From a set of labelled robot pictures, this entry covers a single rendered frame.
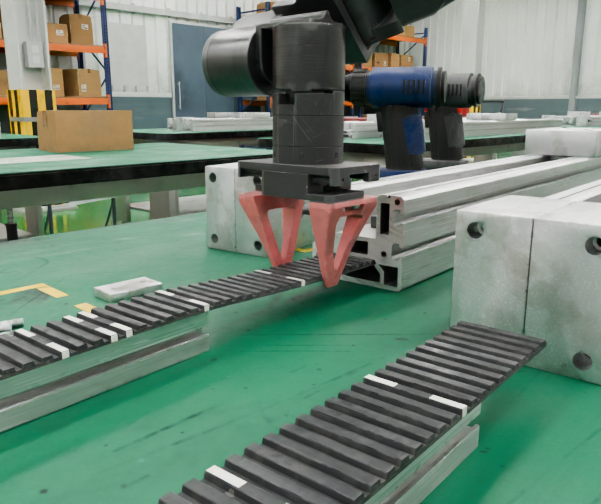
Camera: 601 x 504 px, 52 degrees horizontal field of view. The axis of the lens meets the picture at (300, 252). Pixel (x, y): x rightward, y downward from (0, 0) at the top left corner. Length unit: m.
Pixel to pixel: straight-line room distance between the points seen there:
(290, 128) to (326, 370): 0.19
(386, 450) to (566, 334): 0.19
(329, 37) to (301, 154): 0.09
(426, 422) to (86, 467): 0.15
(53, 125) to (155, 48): 10.41
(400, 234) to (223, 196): 0.24
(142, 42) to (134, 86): 0.83
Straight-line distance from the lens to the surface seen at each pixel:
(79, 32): 11.04
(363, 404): 0.28
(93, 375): 0.37
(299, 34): 0.48
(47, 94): 6.25
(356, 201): 0.48
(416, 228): 0.56
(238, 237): 0.69
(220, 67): 0.54
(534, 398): 0.38
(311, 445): 0.25
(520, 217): 0.40
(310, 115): 0.48
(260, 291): 0.44
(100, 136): 2.50
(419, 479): 0.27
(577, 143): 1.07
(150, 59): 12.69
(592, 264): 0.39
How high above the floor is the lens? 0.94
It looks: 13 degrees down
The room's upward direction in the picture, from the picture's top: straight up
